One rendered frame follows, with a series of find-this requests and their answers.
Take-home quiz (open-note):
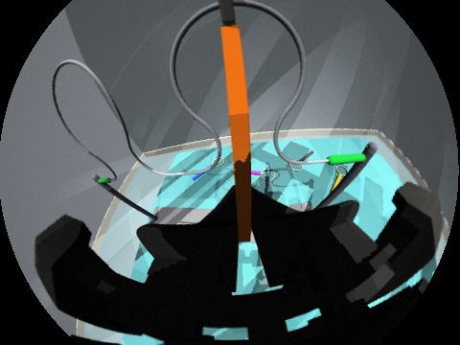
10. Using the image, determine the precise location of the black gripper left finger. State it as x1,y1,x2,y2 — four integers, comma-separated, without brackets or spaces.
137,185,239,292

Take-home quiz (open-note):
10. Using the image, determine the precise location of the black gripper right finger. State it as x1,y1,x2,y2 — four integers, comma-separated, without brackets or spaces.
250,188,360,288

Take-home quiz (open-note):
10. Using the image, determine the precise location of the black handle with grey loop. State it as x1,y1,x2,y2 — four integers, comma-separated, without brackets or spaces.
291,150,313,172

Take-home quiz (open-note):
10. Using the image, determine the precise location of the orange handle with grey tip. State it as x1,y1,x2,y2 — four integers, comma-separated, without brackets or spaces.
218,0,252,242

